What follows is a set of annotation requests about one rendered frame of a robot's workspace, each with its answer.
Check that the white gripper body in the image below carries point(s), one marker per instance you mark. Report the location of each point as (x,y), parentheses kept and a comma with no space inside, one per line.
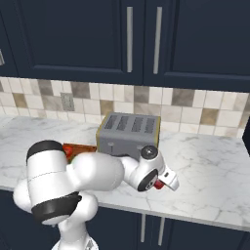
(172,183)

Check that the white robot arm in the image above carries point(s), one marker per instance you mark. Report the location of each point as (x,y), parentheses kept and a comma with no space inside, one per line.
(52,175)

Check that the brown wooden cutting board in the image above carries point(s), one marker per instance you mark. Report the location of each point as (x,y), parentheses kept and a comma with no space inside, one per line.
(81,151)

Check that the red vegetable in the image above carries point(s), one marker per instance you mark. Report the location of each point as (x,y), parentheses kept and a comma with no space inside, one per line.
(67,150)
(159,185)

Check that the dark blue base cupboard door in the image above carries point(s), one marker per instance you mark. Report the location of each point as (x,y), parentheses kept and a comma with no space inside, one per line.
(120,228)
(16,224)
(205,236)

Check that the grey toaster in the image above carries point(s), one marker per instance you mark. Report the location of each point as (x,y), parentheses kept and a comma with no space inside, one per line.
(128,138)

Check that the dark blue tall cabinet side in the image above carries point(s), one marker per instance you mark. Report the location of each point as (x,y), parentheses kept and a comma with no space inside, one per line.
(246,135)

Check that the grey wall socket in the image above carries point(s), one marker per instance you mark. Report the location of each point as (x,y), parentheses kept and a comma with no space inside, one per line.
(67,101)

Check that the dark blue wall cupboard door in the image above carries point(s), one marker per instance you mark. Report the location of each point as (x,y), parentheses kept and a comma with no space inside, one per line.
(5,35)
(74,35)
(205,39)

